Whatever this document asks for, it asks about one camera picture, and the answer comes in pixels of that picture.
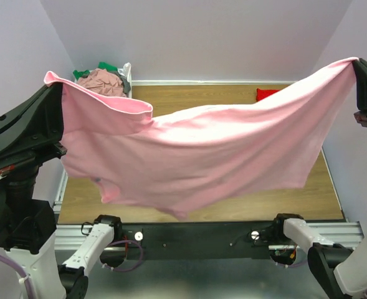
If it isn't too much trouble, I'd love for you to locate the dusty pink t shirt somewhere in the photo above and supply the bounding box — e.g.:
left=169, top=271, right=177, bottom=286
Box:
left=77, top=69, right=126, bottom=97

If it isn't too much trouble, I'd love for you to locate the light pink t shirt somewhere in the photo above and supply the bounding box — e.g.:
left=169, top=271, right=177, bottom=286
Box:
left=44, top=57, right=356, bottom=219

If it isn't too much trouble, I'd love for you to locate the grey t shirt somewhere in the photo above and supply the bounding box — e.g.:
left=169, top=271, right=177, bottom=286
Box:
left=117, top=71, right=131, bottom=96

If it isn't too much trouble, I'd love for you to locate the green t shirt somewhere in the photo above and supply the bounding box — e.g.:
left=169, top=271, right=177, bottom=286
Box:
left=72, top=62, right=118, bottom=80

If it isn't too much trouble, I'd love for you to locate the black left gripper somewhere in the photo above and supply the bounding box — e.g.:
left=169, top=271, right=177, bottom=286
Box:
left=0, top=73, right=67, bottom=209

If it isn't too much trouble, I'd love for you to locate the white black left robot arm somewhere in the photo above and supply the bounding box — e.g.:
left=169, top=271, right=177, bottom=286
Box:
left=0, top=83, right=122, bottom=298

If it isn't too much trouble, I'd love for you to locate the folded red t shirt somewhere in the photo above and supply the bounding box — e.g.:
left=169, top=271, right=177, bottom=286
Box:
left=255, top=88, right=279, bottom=102

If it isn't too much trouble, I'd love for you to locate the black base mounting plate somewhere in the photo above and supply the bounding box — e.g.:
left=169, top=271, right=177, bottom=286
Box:
left=98, top=221, right=302, bottom=268

